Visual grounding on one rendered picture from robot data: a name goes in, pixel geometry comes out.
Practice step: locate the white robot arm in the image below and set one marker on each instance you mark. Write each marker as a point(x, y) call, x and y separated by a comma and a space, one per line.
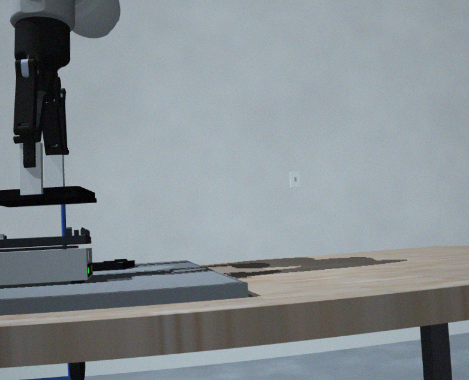
point(87, 18)

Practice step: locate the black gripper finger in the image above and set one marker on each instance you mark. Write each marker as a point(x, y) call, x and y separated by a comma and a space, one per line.
point(54, 129)
point(29, 111)

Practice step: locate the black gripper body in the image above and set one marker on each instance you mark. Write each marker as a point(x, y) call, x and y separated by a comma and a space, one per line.
point(45, 39)

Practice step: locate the black well plate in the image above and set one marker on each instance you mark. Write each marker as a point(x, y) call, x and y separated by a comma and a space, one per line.
point(58, 195)

